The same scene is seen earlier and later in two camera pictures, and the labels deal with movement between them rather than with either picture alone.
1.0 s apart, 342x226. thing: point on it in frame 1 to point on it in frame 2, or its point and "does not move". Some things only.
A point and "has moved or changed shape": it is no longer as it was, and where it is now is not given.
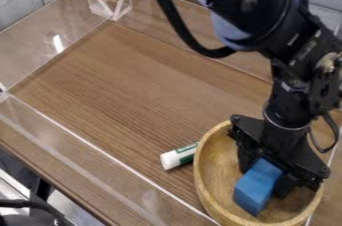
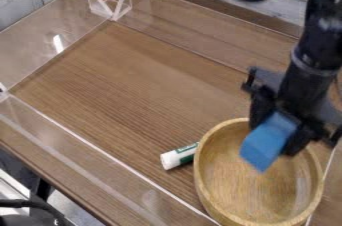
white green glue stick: [179, 156] does not move
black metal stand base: [36, 218] does not move
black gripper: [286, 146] to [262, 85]
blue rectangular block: [255, 186] has moved or changed shape
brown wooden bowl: [216, 171] does not move
